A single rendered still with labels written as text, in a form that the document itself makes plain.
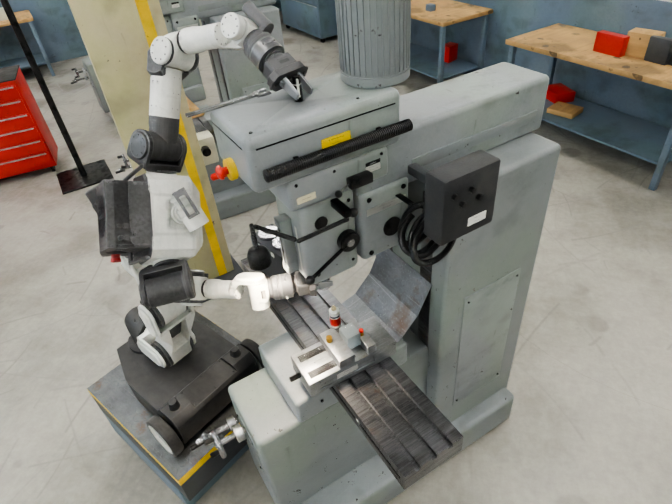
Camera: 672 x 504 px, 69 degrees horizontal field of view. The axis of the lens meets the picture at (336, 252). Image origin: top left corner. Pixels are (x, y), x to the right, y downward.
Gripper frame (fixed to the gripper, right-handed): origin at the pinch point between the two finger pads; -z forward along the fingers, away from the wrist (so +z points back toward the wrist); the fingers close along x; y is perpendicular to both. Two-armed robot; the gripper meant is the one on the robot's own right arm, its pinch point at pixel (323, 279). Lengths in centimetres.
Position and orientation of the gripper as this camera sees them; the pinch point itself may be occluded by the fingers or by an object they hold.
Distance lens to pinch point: 173.8
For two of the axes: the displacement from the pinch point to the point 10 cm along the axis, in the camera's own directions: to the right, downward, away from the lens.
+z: -9.8, 1.7, -1.0
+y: 0.7, 7.8, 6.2
